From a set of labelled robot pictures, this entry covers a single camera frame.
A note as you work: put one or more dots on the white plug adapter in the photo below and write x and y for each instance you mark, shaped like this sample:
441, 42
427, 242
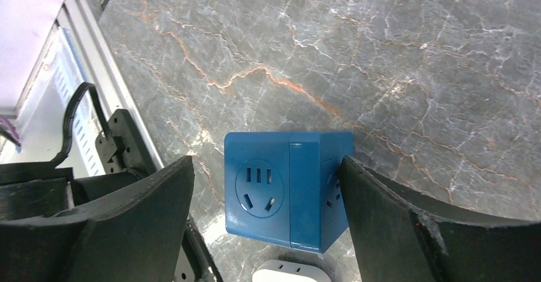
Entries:
278, 270

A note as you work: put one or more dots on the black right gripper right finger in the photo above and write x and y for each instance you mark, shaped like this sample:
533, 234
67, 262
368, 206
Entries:
400, 234

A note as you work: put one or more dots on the blue cube socket adapter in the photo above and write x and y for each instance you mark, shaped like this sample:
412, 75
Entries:
281, 187

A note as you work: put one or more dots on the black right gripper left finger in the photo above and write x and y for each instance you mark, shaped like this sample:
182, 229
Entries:
132, 234

